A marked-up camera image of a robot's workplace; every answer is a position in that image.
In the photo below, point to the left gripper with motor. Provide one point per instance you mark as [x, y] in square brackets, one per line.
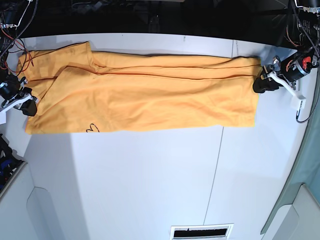
[290, 70]

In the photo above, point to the white floor vent grille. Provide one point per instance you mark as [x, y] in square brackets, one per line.
[201, 232]

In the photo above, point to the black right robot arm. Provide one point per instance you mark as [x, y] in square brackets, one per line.
[15, 17]

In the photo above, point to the white cabinet panel right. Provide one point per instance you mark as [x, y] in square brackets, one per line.
[297, 221]

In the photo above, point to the right gripper with motor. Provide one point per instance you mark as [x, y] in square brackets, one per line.
[17, 96]

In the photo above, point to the white cabinet panel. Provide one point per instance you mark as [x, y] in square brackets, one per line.
[297, 221]
[41, 211]

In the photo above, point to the yellow t-shirt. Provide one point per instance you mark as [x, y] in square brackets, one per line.
[78, 88]

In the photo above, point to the white cabinet panel left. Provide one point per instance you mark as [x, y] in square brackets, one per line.
[41, 211]

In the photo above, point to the blue black clutter at left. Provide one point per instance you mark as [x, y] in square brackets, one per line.
[8, 163]

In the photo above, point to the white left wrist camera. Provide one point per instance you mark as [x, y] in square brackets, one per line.
[298, 102]

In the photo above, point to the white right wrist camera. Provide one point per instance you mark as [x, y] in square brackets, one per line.
[3, 116]

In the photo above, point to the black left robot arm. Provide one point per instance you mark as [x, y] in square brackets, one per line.
[302, 31]

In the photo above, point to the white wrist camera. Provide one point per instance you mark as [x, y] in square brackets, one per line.
[3, 116]
[298, 102]

